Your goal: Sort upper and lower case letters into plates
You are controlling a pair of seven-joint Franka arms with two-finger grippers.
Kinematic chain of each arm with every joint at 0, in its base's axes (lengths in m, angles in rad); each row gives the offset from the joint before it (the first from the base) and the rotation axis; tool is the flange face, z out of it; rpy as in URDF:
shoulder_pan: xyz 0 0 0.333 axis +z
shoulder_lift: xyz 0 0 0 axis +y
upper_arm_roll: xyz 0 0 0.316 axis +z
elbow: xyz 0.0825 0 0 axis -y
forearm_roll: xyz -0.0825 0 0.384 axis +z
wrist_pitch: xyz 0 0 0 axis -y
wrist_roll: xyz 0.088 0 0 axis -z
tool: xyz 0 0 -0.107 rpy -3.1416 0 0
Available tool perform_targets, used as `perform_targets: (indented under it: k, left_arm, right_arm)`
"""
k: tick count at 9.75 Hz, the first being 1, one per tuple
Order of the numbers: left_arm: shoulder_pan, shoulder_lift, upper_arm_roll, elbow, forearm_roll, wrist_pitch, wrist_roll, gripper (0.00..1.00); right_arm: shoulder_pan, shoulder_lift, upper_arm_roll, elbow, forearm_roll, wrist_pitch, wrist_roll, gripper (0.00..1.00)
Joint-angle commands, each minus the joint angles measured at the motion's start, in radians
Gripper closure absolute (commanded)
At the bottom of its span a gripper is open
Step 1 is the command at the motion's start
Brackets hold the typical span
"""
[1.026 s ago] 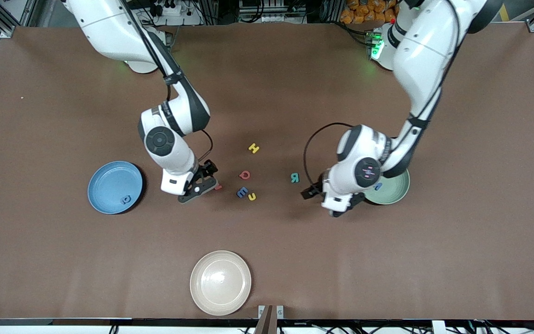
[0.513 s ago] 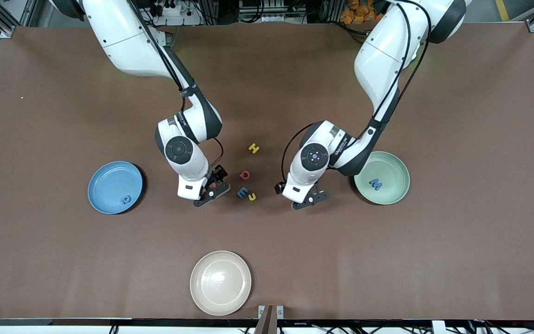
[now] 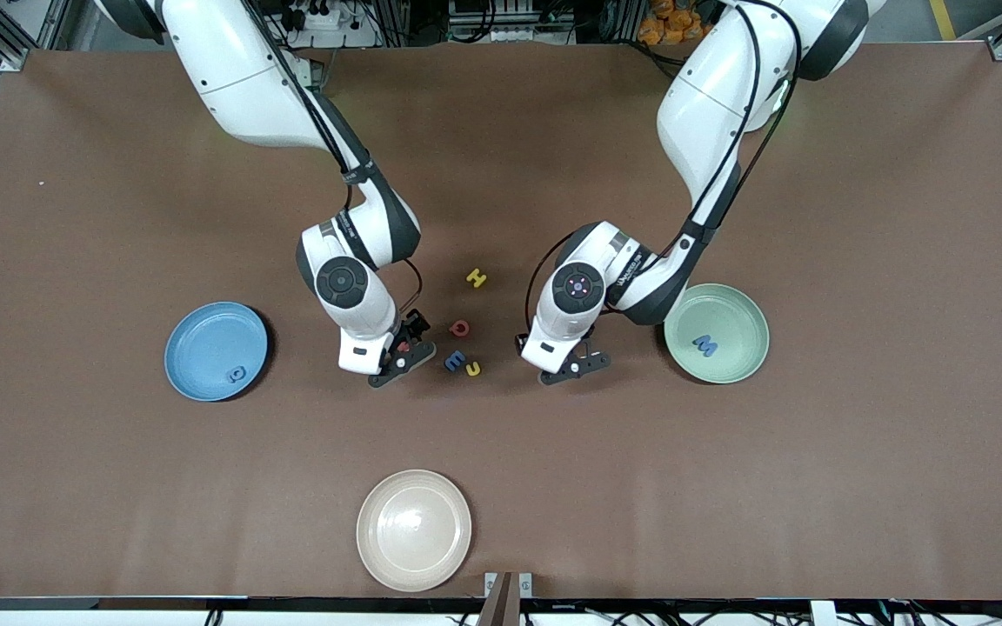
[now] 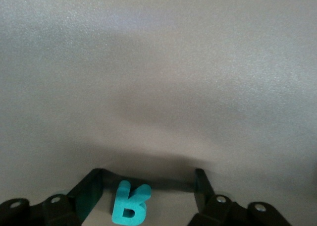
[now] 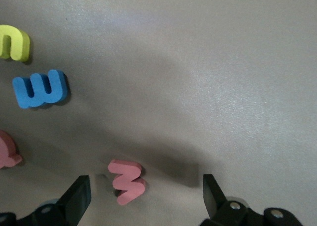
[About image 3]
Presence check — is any green round plate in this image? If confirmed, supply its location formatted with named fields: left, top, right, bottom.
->
left=663, top=283, right=771, bottom=384

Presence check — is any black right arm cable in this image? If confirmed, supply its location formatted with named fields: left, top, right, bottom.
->
left=240, top=0, right=425, bottom=318

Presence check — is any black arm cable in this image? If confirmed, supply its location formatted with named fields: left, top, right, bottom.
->
left=240, top=0, right=425, bottom=318
left=524, top=0, right=802, bottom=342

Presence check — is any dark brown post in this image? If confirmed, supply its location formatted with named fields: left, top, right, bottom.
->
left=477, top=572, right=519, bottom=626

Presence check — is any blue round plate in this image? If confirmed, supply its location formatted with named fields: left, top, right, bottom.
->
left=164, top=301, right=270, bottom=403

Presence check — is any grey metal bracket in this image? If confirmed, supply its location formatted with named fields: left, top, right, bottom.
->
left=484, top=571, right=534, bottom=601

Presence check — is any brown table cover sheet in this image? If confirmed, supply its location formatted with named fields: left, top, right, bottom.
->
left=0, top=42, right=1002, bottom=601

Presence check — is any white power strip with plugs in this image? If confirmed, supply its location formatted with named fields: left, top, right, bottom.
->
left=282, top=0, right=380, bottom=50

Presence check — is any beige round plate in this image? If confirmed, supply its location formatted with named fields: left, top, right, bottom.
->
left=356, top=469, right=473, bottom=594

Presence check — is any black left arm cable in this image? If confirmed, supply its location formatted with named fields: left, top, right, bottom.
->
left=524, top=0, right=802, bottom=342

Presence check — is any orange objects pile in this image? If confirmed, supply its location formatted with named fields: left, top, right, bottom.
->
left=638, top=0, right=715, bottom=46

